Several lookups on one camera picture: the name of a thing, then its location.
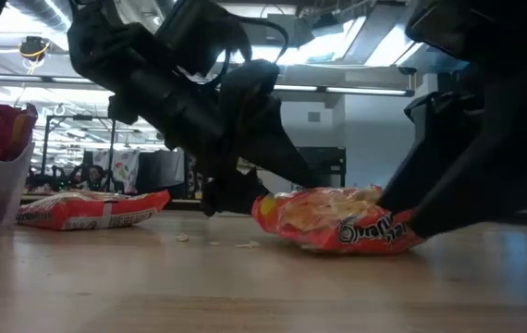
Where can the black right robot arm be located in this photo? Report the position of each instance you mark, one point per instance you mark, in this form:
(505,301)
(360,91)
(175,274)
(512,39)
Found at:
(499,28)

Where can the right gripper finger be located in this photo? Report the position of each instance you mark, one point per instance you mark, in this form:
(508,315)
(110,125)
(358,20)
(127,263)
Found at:
(457,208)
(420,185)

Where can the cluttered work desk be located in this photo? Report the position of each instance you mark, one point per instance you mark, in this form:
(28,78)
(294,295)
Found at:
(46,182)

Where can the black ceiling-hung device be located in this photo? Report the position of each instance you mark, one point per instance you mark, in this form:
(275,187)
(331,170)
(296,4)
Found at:
(34,48)

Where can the black metal stand frame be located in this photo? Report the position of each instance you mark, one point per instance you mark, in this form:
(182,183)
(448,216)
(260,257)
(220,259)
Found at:
(83,117)

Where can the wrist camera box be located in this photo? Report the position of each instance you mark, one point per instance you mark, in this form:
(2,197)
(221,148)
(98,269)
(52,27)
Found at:
(439,115)
(199,32)

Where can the red Maruchan ramen pack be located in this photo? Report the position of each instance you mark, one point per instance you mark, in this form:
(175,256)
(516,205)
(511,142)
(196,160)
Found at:
(9,139)

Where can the black draped cloth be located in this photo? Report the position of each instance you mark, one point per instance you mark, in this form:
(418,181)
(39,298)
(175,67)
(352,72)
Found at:
(159,171)

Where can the orange Maruchan ramen pack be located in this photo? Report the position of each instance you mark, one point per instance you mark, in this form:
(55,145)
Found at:
(83,215)
(337,226)

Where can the white patterned cloth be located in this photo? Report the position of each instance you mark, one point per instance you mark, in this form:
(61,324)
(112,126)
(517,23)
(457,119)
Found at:
(125,166)

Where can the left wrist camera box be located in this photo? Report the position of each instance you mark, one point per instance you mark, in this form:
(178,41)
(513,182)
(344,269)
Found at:
(199,32)

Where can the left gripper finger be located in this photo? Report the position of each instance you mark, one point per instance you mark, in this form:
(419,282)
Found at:
(273,166)
(291,152)

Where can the grey wall vent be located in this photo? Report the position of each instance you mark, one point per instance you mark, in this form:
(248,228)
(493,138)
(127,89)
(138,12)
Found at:
(314,116)

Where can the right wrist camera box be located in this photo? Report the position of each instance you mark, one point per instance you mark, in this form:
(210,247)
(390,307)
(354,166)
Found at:
(439,115)

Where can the ceiling light strip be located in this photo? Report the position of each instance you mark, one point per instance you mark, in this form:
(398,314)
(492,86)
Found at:
(360,90)
(37,81)

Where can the silver ceiling duct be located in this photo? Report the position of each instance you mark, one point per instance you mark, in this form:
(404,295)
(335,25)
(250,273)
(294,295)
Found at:
(37,14)

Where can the person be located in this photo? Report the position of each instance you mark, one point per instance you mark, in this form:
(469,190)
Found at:
(93,173)

